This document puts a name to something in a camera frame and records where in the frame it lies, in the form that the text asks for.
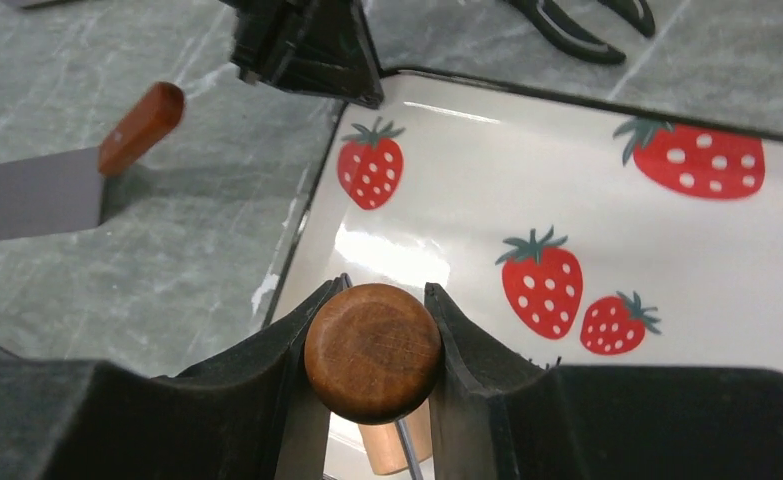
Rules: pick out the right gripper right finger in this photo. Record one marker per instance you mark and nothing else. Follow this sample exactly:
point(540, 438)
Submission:
point(496, 415)

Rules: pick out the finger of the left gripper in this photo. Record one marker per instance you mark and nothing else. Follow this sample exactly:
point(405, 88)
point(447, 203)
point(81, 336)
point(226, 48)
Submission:
point(333, 54)
point(266, 38)

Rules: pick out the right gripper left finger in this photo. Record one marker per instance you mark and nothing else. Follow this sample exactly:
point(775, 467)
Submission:
point(248, 412)

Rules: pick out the wooden rolling pin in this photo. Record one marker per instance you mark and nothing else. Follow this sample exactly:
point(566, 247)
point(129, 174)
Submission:
point(372, 355)

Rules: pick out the strawberry pattern white tray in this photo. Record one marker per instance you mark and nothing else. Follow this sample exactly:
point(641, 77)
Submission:
point(571, 234)

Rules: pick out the spatula with wooden handle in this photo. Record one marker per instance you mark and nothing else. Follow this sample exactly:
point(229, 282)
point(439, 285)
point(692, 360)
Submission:
point(63, 192)

